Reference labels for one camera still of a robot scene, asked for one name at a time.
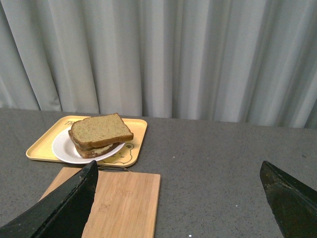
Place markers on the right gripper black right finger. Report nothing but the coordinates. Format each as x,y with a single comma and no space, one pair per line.
293,204

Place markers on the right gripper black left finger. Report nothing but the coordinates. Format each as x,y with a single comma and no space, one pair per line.
63,213

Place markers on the white round plate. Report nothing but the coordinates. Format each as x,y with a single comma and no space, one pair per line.
64,149

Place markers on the bread slice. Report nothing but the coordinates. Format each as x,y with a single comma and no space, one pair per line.
92,152
94,132

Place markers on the wooden cutting board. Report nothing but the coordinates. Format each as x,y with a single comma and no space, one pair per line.
125,206

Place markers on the yellow bear tray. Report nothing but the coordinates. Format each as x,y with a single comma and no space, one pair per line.
41,150

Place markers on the grey curtain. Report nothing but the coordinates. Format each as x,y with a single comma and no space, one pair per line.
249,61

